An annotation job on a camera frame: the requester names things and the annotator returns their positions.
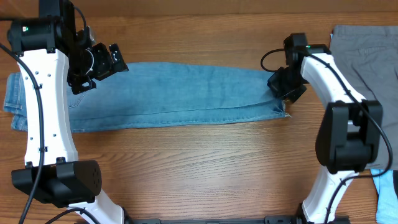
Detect light blue denim jeans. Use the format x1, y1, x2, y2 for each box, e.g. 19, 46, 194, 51
2, 62, 292, 134

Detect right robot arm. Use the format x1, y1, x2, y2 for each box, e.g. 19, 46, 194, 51
267, 33, 386, 223

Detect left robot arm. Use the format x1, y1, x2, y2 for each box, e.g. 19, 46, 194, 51
5, 0, 132, 223

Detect grey folded trousers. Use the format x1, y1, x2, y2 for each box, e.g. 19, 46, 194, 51
330, 25, 397, 170

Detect light blue cloth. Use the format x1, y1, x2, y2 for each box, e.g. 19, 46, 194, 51
373, 170, 398, 224

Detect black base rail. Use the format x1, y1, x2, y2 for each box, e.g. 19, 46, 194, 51
124, 214, 352, 224

